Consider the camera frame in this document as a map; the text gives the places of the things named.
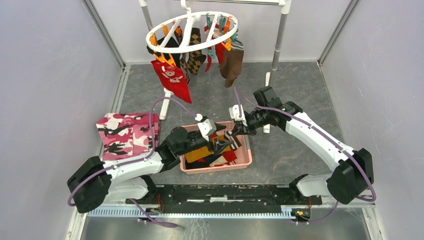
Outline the orange clothes clip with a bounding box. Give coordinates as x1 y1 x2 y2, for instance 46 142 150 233
153 51 177 67
220 38 232 51

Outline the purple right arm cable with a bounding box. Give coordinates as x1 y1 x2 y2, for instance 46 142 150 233
233 86 378 226

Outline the yellow cloth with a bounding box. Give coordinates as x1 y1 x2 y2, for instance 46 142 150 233
212 130 242 151

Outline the argyle brown yellow sock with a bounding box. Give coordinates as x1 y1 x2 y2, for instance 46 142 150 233
187 27 208 76

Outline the pink perforated plastic basket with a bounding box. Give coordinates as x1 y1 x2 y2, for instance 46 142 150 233
180 135 253 174

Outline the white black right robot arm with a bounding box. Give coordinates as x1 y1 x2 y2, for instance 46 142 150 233
228 86 377 205

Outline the red white santa sock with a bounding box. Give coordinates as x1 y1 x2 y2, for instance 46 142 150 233
205 24 225 72

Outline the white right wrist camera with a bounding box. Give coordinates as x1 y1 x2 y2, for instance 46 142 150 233
229 104 248 127

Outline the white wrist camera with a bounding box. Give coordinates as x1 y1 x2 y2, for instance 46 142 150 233
229 104 248 127
195 113 217 142

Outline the red cloth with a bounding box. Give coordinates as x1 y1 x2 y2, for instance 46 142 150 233
150 60 192 104

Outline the white round clip hanger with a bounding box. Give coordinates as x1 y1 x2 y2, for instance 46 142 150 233
145 0 239 54

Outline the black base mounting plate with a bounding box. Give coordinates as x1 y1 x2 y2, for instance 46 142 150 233
136 184 323 214

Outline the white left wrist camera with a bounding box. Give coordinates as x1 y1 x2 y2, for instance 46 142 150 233
195 113 217 142

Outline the pink camouflage folded cloth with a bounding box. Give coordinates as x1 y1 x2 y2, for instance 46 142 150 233
95 113 160 161

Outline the teal clothes clip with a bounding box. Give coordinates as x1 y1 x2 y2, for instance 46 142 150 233
204 45 216 59

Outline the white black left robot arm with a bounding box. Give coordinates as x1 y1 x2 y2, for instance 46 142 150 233
67 124 236 214

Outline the black sock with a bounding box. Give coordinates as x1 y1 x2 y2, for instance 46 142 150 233
157 37 181 68

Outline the white metal drying rack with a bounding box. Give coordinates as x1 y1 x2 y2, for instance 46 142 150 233
138 0 292 134

